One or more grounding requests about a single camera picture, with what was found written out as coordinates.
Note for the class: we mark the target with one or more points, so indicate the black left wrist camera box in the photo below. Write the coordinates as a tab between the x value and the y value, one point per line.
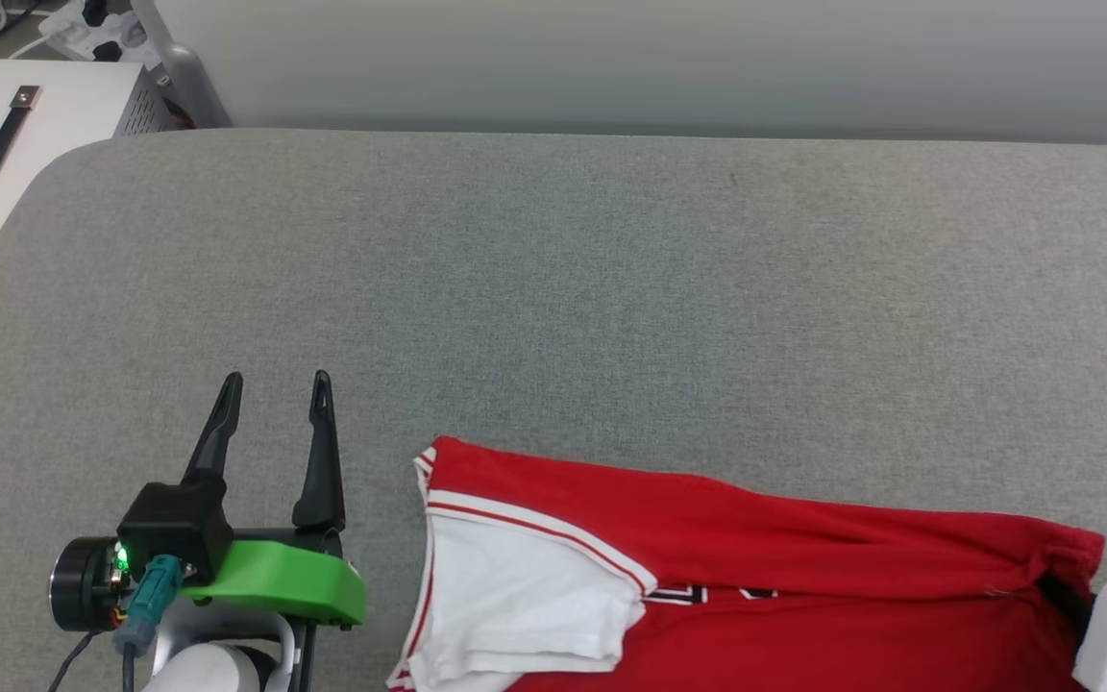
174	529

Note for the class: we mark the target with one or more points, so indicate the white metal equipment box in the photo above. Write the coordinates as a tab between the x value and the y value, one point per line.
44	154

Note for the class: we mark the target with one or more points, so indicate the red and white garment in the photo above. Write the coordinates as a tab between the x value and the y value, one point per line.
803	596

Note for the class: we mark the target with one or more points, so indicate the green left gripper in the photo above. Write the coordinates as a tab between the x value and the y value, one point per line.
284	581

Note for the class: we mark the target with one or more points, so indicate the white power strip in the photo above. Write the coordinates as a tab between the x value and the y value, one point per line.
97	29

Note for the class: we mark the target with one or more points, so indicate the grey metal stand leg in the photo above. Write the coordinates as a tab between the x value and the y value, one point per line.
190	91

